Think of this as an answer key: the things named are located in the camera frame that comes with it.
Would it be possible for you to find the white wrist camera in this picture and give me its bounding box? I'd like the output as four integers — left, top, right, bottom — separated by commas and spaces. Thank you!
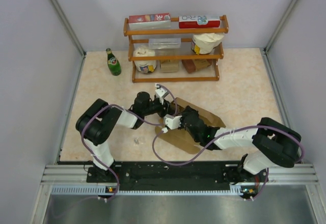
162, 115, 182, 133
154, 83, 169, 105

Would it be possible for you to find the grey slotted cable duct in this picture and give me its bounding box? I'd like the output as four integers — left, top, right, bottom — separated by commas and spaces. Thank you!
50, 184, 258, 196

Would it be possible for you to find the brown scouring pad pack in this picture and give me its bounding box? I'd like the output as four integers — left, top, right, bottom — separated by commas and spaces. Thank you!
181, 59, 212, 73

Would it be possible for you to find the clear plastic container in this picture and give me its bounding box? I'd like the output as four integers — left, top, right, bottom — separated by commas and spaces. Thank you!
148, 38, 181, 49

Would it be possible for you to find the brown cardboard box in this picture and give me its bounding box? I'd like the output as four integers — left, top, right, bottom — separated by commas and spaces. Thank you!
159, 98, 226, 155

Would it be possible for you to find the tan sponge block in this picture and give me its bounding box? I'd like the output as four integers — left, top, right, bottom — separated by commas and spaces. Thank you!
160, 60, 179, 73

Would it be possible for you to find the white bag upper shelf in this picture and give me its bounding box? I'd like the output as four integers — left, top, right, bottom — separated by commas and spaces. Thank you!
191, 33, 225, 55

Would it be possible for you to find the red white carton box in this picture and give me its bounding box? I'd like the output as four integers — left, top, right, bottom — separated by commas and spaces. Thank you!
178, 15, 221, 29

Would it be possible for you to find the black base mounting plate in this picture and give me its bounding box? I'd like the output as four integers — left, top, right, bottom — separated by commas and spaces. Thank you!
87, 161, 266, 191

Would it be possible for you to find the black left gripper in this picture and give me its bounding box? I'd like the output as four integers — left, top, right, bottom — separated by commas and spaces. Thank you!
142, 97, 177, 119

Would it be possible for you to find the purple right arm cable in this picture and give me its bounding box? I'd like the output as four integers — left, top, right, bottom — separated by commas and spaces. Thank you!
152, 125, 305, 201

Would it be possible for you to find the red foil wrap box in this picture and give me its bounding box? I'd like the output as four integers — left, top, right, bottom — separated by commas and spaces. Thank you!
128, 13, 171, 30

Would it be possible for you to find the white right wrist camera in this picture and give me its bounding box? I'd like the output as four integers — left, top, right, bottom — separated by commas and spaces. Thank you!
162, 115, 182, 133

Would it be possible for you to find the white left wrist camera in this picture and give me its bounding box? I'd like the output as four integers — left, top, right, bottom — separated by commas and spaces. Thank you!
154, 83, 169, 105

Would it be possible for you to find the orange wooden shelf rack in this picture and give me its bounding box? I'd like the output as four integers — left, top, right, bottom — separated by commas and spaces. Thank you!
123, 15, 229, 83

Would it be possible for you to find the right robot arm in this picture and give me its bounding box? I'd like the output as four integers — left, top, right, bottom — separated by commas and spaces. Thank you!
179, 106, 302, 183

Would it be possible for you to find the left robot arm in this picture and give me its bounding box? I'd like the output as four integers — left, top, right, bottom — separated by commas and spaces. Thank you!
75, 88, 182, 182

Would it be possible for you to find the green glass bottle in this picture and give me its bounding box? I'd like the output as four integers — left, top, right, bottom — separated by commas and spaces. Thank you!
106, 48, 122, 76

